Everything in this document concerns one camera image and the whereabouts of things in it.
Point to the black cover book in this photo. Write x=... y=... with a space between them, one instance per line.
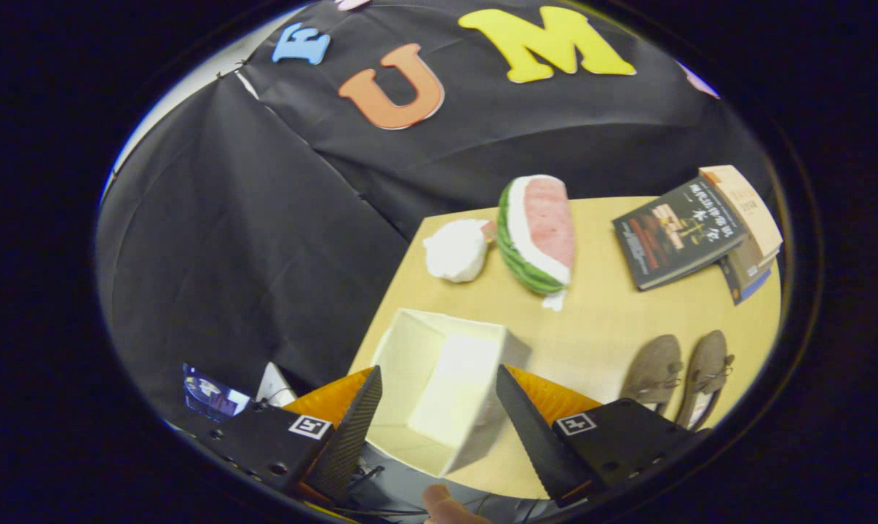
x=675 y=233

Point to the blue cover book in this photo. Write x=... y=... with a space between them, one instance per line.
x=745 y=280

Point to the watermelon slice plush toy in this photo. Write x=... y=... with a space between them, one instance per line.
x=548 y=218

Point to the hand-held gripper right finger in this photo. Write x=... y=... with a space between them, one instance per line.
x=534 y=444

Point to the brown fuzzy shoe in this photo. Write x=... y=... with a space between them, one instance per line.
x=654 y=364
x=705 y=364

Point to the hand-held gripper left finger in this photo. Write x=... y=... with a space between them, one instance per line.
x=352 y=444

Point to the white paper sheet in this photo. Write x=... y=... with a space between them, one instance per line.
x=273 y=386

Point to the white plush toy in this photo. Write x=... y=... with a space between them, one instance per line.
x=457 y=251

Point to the dark printed sheet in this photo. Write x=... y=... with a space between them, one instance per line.
x=210 y=393

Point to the cream fabric storage box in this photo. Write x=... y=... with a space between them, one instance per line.
x=446 y=386

